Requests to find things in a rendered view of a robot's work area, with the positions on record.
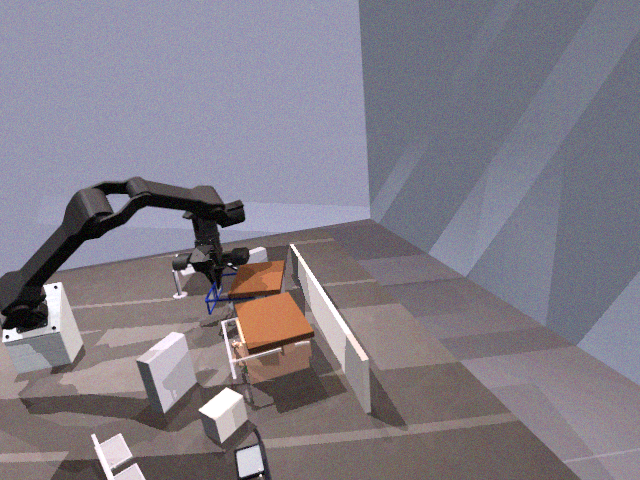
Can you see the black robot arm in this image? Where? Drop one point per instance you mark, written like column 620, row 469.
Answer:
column 89, row 215

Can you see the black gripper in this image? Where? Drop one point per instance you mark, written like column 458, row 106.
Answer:
column 238, row 256

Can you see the beige flat panel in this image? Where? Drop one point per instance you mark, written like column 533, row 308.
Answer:
column 350, row 355

